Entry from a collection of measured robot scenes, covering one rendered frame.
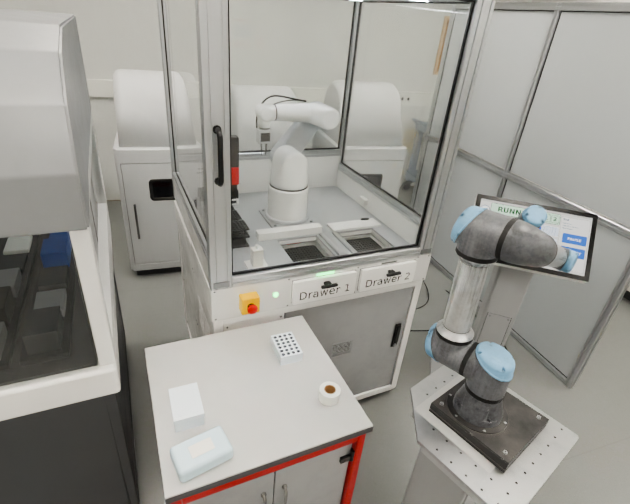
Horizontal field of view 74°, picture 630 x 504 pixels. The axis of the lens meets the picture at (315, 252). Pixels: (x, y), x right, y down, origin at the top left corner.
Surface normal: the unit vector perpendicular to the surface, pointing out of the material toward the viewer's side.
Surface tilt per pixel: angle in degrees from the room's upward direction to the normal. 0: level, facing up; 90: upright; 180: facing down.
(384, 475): 0
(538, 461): 0
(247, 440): 0
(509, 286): 90
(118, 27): 90
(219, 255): 90
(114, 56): 90
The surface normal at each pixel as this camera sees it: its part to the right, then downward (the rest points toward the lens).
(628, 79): -0.94, 0.09
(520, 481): 0.08, -0.87
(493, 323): -0.29, 0.45
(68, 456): 0.41, 0.47
